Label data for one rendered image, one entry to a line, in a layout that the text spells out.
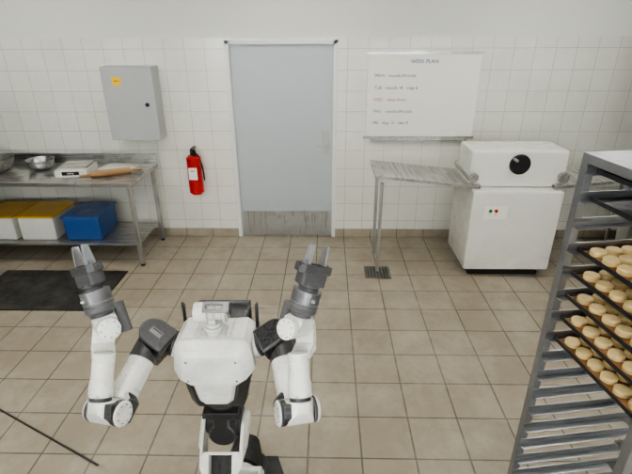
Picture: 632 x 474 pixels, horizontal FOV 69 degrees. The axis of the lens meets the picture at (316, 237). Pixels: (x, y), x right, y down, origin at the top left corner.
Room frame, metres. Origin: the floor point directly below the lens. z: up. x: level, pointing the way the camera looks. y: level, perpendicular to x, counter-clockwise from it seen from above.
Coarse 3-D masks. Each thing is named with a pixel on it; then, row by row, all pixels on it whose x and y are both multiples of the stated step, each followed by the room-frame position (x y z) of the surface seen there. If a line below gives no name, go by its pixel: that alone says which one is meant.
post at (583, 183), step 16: (576, 192) 1.42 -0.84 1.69; (576, 208) 1.41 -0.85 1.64; (576, 240) 1.41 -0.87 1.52; (560, 256) 1.43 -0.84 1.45; (560, 272) 1.41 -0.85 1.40; (560, 288) 1.41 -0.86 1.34; (560, 304) 1.41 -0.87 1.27; (544, 320) 1.43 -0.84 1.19; (544, 336) 1.41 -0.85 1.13; (544, 368) 1.41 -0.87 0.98; (528, 400) 1.41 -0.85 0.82; (528, 416) 1.41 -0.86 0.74; (512, 464) 1.42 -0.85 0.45
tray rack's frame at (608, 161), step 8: (600, 152) 1.42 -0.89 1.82; (608, 152) 1.42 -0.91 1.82; (616, 152) 1.42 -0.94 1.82; (624, 152) 1.42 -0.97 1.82; (592, 160) 1.39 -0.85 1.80; (600, 160) 1.35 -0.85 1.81; (608, 160) 1.33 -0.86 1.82; (616, 160) 1.33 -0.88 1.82; (624, 160) 1.33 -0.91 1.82; (608, 168) 1.31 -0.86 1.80; (616, 168) 1.29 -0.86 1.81; (624, 168) 1.26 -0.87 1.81; (624, 176) 1.25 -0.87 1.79
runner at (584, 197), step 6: (582, 192) 1.40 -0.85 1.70; (588, 192) 1.41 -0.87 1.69; (594, 192) 1.41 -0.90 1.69; (600, 192) 1.41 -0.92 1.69; (606, 192) 1.41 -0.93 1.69; (612, 192) 1.42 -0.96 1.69; (618, 192) 1.42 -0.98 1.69; (624, 192) 1.42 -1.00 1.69; (630, 192) 1.42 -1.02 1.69; (582, 198) 1.40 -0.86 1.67; (588, 198) 1.41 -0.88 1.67
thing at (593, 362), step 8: (568, 344) 1.35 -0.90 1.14; (576, 344) 1.34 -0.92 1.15; (584, 344) 1.35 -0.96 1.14; (576, 352) 1.30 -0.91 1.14; (584, 352) 1.29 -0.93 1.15; (592, 352) 1.30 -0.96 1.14; (584, 360) 1.27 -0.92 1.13; (592, 360) 1.25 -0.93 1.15; (600, 360) 1.25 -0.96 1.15; (592, 368) 1.22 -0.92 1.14; (600, 368) 1.21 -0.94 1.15; (608, 368) 1.22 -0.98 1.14; (600, 376) 1.18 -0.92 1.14; (608, 376) 1.17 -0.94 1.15; (616, 376) 1.17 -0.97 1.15; (608, 384) 1.15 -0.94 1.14; (616, 384) 1.13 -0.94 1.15; (624, 384) 1.16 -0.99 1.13; (616, 392) 1.11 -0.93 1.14; (624, 392) 1.10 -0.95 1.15; (624, 400) 1.09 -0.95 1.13
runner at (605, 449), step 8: (576, 448) 1.44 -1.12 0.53; (584, 448) 1.44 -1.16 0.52; (592, 448) 1.45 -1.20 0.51; (600, 448) 1.45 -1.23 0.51; (608, 448) 1.46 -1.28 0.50; (616, 448) 1.46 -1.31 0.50; (520, 456) 1.40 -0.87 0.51; (528, 456) 1.41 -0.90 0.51; (536, 456) 1.41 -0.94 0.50; (544, 456) 1.42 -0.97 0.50; (552, 456) 1.42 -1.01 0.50; (560, 456) 1.42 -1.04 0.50; (568, 456) 1.42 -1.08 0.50; (576, 456) 1.42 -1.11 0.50; (584, 456) 1.42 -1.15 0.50; (520, 464) 1.38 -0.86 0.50
